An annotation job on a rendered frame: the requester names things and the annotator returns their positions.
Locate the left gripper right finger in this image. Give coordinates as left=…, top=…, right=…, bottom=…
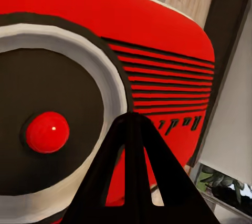
left=132, top=112, right=221, bottom=224

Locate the radio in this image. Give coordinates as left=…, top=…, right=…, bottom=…
left=0, top=0, right=215, bottom=224

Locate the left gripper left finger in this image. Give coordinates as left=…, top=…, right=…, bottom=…
left=60, top=112, right=140, bottom=224

